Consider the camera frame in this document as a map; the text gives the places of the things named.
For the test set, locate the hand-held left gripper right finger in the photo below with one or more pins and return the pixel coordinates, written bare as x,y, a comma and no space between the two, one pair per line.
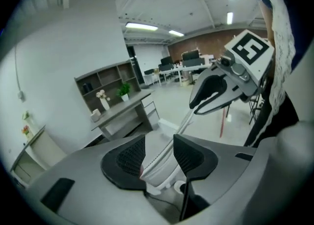
228,170

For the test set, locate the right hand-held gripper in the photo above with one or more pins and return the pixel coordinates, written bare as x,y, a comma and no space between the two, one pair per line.
250,49

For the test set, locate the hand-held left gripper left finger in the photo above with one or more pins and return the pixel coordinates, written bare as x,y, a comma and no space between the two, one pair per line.
98,202

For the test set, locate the white chair with grey mesh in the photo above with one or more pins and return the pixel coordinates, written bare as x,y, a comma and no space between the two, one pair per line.
159,173

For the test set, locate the person's right forearm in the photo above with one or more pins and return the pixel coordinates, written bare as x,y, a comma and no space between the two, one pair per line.
267,22

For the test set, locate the grey wooden desk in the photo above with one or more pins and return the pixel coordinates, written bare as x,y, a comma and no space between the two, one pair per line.
122,108

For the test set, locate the white work table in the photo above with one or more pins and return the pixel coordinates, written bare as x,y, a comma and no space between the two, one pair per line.
176,70

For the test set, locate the black monitor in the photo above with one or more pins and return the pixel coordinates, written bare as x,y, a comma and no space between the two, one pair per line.
190,55
166,60

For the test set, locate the person's black trousers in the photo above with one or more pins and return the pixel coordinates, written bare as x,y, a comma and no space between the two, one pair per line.
277,125

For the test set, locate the fluorescent ceiling light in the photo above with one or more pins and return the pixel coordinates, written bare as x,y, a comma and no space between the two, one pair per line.
229,18
141,25
176,33

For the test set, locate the white curved table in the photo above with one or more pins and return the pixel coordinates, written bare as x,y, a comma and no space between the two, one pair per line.
46,148

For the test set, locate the beige mug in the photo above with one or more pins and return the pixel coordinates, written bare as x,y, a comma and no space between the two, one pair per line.
94,118

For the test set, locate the green plant in white pot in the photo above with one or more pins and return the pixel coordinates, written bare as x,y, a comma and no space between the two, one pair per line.
123,91

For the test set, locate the person's navy white top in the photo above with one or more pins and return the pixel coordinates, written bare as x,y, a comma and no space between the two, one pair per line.
282,47

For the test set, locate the white vase with pink flowers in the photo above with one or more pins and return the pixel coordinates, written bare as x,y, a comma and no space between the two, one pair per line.
105,104

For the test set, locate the red flowers in box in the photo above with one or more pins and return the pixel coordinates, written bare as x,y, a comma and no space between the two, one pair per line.
27,132

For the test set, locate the small green plant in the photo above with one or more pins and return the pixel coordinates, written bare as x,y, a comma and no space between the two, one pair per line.
26,116

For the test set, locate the grey wall socket box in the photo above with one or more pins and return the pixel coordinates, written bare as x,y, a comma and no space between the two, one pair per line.
21,95

